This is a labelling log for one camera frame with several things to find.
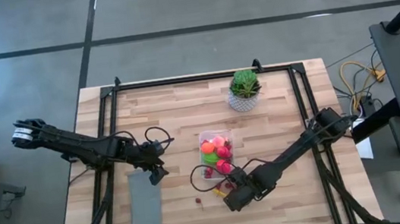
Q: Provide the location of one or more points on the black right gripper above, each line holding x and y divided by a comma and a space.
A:
248, 194

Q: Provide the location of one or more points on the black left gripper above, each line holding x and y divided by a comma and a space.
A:
144, 157

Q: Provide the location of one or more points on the red toy cherry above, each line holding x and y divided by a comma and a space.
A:
217, 185
228, 185
198, 200

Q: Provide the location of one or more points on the yellow toy banana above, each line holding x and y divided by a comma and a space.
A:
217, 192

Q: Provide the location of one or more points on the pinkish red round toy fruit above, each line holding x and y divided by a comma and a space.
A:
223, 152

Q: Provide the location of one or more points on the green toy fruit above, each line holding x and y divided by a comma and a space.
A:
211, 159

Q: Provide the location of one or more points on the orange toy tangerine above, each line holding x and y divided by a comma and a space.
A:
207, 148

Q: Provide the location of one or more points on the clear plastic tupperware container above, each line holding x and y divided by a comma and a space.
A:
201, 138

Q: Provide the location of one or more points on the toy peach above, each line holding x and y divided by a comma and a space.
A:
219, 140

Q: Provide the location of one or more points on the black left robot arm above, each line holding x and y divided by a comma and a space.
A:
74, 144

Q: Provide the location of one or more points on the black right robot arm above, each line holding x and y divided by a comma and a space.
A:
297, 153

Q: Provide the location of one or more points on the grey folded cloth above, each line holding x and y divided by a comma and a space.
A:
146, 201

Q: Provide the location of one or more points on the green succulent in white pot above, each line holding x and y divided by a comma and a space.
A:
244, 87

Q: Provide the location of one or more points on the white paper sheet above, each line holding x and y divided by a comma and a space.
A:
364, 145

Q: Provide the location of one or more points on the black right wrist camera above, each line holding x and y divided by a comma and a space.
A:
239, 176

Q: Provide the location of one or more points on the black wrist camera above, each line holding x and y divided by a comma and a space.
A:
239, 176
156, 146

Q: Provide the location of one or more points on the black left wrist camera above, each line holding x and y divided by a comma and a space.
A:
156, 146

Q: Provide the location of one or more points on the black aluminium rig frame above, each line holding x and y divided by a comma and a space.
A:
199, 77

